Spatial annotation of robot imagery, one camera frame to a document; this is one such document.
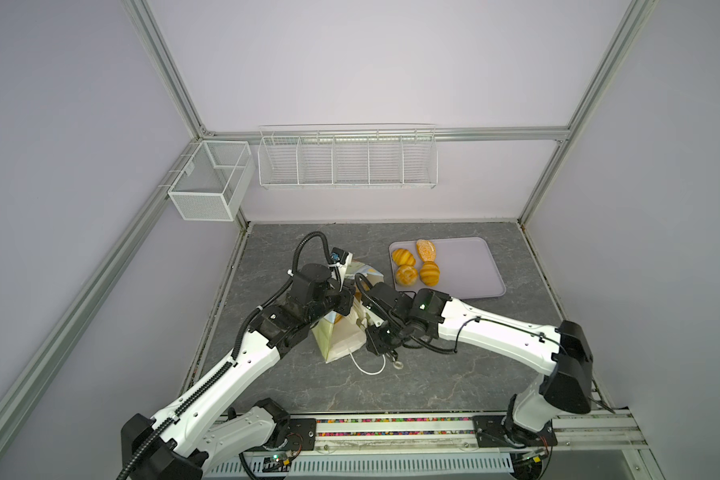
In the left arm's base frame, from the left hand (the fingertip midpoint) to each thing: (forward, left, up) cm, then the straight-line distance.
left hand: (353, 285), depth 74 cm
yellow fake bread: (+15, -17, -20) cm, 30 cm away
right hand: (-12, -3, -10) cm, 16 cm away
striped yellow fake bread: (+16, -25, -21) cm, 36 cm away
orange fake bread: (+26, -26, -20) cm, 42 cm away
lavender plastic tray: (+18, -39, -22) cm, 48 cm away
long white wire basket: (+47, 0, +6) cm, 48 cm away
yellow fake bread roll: (+23, -17, -20) cm, 36 cm away
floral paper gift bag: (-4, +6, -19) cm, 20 cm away
